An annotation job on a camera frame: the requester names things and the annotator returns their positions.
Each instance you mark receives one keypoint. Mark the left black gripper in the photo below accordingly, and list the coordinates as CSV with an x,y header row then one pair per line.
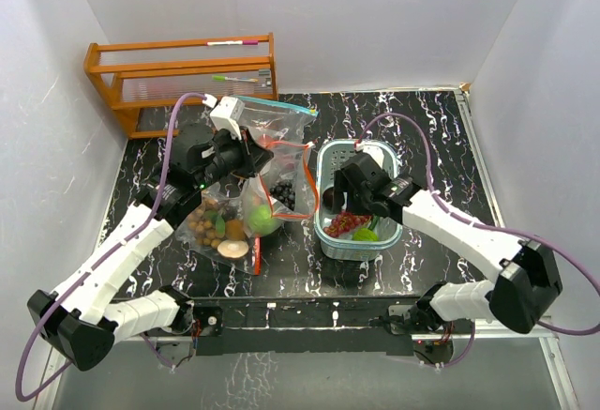
x,y
251,153

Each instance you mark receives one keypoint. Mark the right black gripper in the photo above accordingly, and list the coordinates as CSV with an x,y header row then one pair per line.
x,y
340,186

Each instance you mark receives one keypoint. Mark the light blue plastic basket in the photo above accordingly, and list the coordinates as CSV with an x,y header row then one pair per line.
x,y
362,243

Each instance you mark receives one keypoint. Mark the red grape bunch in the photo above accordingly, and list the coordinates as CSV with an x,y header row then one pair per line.
x,y
345,223

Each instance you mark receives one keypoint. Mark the green cucumber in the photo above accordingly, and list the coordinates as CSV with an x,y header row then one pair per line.
x,y
374,222

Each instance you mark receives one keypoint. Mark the orange-zipper clear bag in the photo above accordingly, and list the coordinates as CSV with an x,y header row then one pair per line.
x,y
290,162
228,197

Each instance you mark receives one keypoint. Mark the green lime fruit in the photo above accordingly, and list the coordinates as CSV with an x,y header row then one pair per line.
x,y
364,235

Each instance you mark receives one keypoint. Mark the dark grape bunch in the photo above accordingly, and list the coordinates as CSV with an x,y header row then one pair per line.
x,y
283,191

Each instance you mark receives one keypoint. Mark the red apple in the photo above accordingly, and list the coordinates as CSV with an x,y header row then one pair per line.
x,y
264,140

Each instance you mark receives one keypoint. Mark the longan bunch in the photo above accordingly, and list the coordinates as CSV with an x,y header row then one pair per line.
x,y
207,224

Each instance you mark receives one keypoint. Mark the blue-zipper clear bag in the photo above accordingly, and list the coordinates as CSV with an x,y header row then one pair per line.
x,y
282,121

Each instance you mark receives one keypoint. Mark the orange fruit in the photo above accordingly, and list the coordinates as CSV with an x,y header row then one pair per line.
x,y
234,230

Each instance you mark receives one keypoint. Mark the white round bun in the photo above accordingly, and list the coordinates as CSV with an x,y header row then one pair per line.
x,y
233,249

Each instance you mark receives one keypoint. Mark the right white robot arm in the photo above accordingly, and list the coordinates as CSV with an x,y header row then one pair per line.
x,y
521,278

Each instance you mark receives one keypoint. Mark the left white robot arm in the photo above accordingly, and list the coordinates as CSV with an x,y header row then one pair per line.
x,y
78,317

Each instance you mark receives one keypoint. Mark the green marker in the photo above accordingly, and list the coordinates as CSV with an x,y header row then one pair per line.
x,y
220,78

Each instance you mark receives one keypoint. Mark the orange wooden shelf rack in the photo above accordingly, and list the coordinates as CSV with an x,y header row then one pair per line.
x,y
133,77

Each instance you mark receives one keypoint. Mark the pink white marker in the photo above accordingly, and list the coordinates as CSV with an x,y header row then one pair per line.
x,y
233,42

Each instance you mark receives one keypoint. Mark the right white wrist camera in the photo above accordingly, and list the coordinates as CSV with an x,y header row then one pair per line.
x,y
369,148

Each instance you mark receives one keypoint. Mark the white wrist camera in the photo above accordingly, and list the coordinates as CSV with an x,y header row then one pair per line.
x,y
224,114
369,148

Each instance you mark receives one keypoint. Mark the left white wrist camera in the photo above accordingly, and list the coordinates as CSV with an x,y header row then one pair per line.
x,y
224,114

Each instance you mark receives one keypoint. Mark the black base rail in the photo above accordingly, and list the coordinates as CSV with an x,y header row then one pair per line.
x,y
319,325

